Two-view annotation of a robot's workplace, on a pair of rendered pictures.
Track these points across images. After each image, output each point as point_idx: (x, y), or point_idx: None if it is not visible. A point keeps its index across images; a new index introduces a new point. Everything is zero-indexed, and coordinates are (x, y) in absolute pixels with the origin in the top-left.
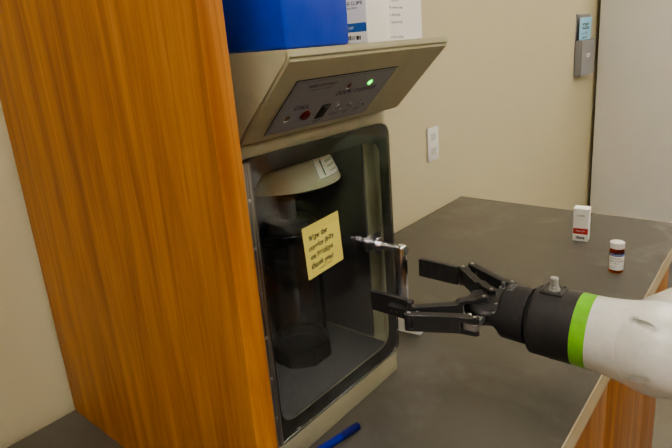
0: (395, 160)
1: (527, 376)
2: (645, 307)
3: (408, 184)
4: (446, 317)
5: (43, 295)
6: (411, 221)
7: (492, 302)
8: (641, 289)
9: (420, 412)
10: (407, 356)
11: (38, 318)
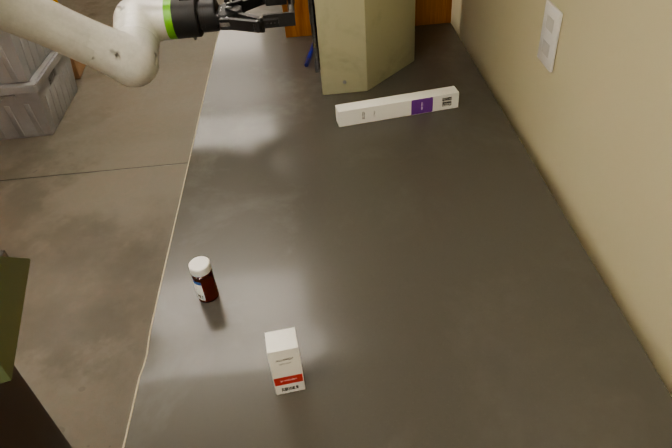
0: (663, 168)
1: (239, 125)
2: None
3: (669, 255)
4: None
5: None
6: (646, 323)
7: (223, 7)
8: (172, 266)
9: (284, 84)
10: (326, 104)
11: None
